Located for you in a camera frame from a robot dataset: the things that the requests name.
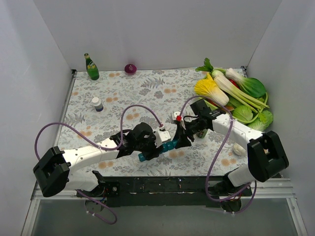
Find green pill bottle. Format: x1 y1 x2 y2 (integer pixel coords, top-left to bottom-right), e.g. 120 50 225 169
196 129 208 139

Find teal weekly pill organizer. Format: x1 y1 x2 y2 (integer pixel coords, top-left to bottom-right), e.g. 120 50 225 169
138 140 177 162

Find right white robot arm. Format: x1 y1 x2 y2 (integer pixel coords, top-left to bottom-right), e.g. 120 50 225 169
174 99 289 196

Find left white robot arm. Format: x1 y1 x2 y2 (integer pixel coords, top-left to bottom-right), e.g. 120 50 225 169
33 122 164 198

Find yellow napa cabbage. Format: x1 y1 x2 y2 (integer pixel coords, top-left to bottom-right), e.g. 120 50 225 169
194 73 229 106

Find green round cabbage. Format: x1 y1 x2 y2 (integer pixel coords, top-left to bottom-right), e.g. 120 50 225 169
232 105 253 124

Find green plastic tray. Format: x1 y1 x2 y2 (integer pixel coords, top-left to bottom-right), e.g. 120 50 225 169
194 68 269 124

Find white cabbage on table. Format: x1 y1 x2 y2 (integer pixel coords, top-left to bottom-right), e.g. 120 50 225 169
232 143 247 156

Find green long beans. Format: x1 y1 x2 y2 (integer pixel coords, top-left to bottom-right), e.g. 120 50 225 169
226 86 269 113

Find red pepper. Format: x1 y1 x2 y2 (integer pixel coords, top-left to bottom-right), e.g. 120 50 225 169
228 79 240 89

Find floral tablecloth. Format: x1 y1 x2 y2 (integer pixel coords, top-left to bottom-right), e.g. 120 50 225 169
58 69 247 177

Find green leafy herb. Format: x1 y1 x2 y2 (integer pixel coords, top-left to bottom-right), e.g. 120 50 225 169
195 58 214 72

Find white pill bottle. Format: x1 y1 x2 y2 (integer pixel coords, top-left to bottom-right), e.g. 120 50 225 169
92 97 104 112

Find bok choy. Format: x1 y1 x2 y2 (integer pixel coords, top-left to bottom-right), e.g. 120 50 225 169
225 68 266 98

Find green lettuce head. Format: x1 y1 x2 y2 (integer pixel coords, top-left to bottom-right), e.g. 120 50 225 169
248 110 273 131

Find red onion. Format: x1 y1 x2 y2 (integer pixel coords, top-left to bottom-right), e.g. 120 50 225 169
124 64 137 74

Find green glass bottle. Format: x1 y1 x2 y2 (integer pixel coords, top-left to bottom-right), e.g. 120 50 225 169
84 53 99 81

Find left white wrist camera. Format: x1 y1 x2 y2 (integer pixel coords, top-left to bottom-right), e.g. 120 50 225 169
154 126 171 147

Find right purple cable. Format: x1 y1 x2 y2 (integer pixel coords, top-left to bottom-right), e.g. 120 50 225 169
179 95 257 215

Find purple cable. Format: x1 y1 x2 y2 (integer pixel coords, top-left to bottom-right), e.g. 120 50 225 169
179 95 257 215
34 104 165 225

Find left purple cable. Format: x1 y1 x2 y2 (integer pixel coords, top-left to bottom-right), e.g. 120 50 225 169
34 104 165 225

